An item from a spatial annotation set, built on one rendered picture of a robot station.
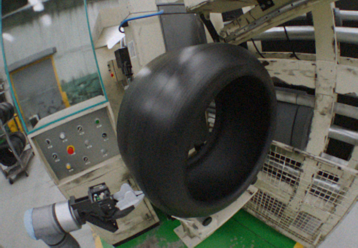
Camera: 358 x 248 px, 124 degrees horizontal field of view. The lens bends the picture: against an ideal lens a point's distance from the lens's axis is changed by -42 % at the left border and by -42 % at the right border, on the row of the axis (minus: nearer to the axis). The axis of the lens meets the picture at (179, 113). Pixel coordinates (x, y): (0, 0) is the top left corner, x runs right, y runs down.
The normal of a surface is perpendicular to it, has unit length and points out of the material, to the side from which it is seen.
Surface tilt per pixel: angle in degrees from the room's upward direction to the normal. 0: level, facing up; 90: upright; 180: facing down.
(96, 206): 90
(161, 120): 63
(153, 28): 90
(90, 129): 90
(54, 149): 90
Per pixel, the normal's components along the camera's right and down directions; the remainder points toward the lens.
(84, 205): 0.55, 0.22
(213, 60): 0.08, -0.43
